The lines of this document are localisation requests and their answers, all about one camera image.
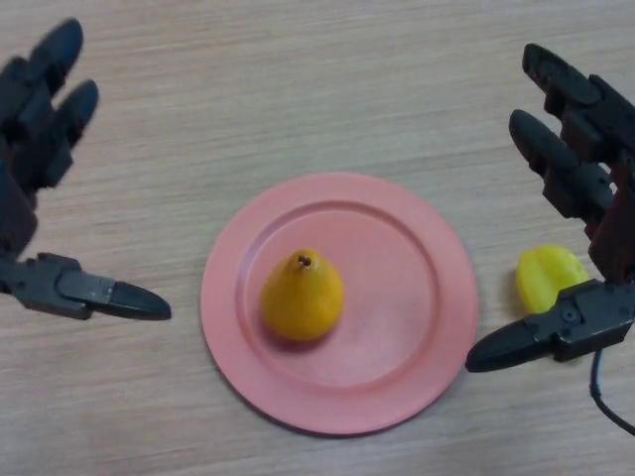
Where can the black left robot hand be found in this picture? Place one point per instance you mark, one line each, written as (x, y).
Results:
(30, 134)

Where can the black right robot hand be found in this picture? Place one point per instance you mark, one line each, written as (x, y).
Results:
(590, 183)

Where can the yellow orange pear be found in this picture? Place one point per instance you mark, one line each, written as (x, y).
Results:
(302, 302)

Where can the pink round plate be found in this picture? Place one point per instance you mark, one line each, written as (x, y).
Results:
(397, 322)

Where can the yellow green starfruit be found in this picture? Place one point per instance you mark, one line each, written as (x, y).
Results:
(541, 277)

